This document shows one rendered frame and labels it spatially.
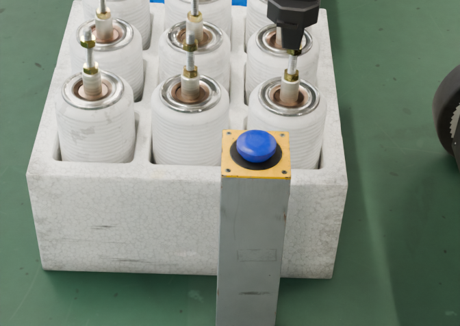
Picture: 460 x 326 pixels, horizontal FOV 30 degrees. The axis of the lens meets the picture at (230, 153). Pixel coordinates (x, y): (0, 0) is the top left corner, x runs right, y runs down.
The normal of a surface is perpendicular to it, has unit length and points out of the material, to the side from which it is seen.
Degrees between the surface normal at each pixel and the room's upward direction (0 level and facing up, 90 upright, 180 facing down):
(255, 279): 90
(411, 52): 0
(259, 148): 3
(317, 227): 90
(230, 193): 90
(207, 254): 90
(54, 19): 0
